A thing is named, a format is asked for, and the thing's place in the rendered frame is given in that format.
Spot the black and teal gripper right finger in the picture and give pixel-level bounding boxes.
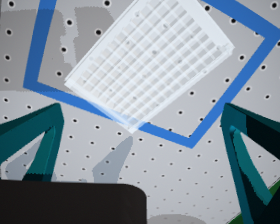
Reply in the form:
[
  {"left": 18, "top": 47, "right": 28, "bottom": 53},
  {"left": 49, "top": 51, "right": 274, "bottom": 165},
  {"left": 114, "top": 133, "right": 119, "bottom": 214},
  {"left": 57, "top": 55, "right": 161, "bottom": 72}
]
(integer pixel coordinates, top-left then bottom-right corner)
[{"left": 220, "top": 103, "right": 280, "bottom": 224}]

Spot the grey rectangular base plate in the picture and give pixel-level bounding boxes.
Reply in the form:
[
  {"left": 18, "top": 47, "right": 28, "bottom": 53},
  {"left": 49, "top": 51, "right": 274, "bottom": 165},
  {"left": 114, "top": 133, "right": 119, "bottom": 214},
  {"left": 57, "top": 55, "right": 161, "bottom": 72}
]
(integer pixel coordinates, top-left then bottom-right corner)
[{"left": 0, "top": 0, "right": 280, "bottom": 224}]

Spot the white well plate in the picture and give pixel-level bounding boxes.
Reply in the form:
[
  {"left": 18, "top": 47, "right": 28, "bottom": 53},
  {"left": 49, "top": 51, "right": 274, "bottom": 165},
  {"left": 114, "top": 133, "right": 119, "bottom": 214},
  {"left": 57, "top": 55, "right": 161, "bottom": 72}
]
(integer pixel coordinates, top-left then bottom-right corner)
[{"left": 64, "top": 0, "right": 235, "bottom": 133}]

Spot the blue tape outline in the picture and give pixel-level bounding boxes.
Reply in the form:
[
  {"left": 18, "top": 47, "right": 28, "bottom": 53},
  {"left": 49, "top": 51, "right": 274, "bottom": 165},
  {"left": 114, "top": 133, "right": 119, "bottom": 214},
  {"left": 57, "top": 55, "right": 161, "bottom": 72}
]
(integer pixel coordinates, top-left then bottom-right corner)
[{"left": 23, "top": 0, "right": 280, "bottom": 149}]

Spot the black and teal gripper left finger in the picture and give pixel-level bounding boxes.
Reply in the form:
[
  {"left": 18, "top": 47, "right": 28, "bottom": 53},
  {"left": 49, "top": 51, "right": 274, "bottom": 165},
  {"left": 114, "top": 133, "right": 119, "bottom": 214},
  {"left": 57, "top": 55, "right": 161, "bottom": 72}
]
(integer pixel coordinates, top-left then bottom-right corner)
[{"left": 0, "top": 103, "right": 64, "bottom": 182}]

